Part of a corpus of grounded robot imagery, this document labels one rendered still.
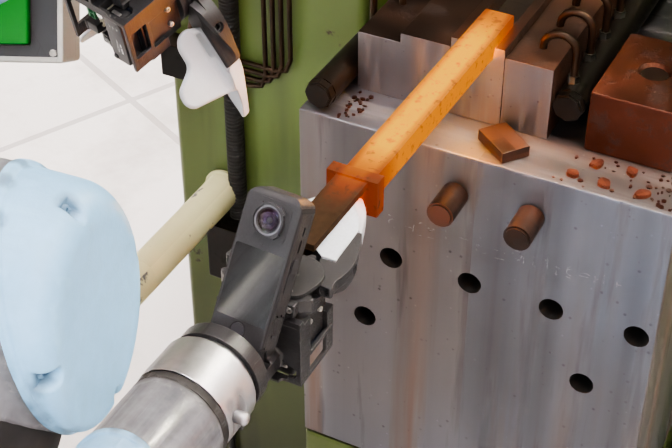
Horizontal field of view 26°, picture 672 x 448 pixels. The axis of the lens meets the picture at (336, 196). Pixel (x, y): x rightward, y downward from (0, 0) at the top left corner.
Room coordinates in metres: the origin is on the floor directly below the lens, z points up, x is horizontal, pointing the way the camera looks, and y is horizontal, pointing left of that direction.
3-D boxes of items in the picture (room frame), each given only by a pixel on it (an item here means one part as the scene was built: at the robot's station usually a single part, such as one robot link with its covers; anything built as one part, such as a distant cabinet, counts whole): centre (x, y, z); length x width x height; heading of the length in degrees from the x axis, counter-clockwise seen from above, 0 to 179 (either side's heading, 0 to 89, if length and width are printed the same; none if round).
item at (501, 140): (1.12, -0.16, 0.92); 0.04 x 0.03 x 0.01; 25
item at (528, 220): (1.05, -0.17, 0.87); 0.04 x 0.03 x 0.03; 153
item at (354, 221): (0.88, -0.01, 0.98); 0.09 x 0.03 x 0.06; 150
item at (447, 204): (1.09, -0.11, 0.87); 0.04 x 0.03 x 0.03; 153
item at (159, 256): (1.25, 0.24, 0.62); 0.44 x 0.05 x 0.05; 153
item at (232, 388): (0.72, 0.09, 0.99); 0.08 x 0.05 x 0.08; 63
